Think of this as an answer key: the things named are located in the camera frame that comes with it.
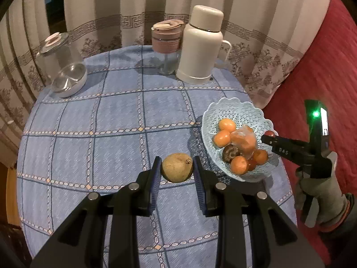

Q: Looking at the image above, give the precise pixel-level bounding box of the red cherry tomato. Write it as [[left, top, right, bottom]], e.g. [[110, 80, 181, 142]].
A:
[[264, 130, 275, 137], [247, 158, 257, 171]]

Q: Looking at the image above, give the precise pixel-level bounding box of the plastic bag of orange pieces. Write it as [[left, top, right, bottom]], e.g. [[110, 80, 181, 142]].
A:
[[230, 125, 258, 159]]

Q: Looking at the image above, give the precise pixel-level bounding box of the large orange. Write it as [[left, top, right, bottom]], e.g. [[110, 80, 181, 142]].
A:
[[230, 156, 249, 176]]

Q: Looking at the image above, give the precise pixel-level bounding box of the dark brown wrinkled fruit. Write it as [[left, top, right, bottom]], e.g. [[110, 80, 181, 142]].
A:
[[222, 144, 241, 163]]

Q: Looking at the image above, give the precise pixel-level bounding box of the oval orange kumquat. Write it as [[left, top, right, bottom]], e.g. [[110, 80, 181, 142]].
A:
[[218, 118, 236, 132]]

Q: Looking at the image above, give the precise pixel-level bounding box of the small mandarin orange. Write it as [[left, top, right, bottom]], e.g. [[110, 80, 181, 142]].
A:
[[213, 130, 230, 148]]

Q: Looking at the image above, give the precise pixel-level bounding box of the small greenish fruit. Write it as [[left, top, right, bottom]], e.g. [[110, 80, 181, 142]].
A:
[[161, 153, 193, 183]]

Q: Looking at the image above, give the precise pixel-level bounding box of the gloved right hand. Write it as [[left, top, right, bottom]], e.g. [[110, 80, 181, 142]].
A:
[[294, 151, 350, 230]]

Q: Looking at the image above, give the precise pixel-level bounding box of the red bed cover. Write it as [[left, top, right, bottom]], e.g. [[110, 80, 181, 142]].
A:
[[262, 0, 357, 268]]

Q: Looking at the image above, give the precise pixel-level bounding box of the light blue lattice basket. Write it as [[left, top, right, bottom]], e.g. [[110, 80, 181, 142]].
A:
[[201, 97, 279, 183]]

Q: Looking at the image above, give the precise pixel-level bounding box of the blue patterned tablecloth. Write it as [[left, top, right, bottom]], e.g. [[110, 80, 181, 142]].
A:
[[17, 45, 297, 267]]

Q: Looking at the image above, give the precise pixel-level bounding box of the beige patterned curtain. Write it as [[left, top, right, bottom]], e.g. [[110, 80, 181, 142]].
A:
[[1, 0, 330, 166]]

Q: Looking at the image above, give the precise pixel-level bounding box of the white thermos jug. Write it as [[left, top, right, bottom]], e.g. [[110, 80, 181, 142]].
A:
[[176, 5, 232, 85]]

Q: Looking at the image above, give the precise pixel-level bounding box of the steel bowl white rim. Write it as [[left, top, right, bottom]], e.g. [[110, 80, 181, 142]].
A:
[[52, 63, 87, 98]]

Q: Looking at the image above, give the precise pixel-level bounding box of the glass kettle with lid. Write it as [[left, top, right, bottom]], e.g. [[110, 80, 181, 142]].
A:
[[36, 32, 85, 86]]

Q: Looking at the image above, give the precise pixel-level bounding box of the pink lidded glass jar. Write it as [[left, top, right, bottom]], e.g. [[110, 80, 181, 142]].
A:
[[151, 19, 184, 75]]

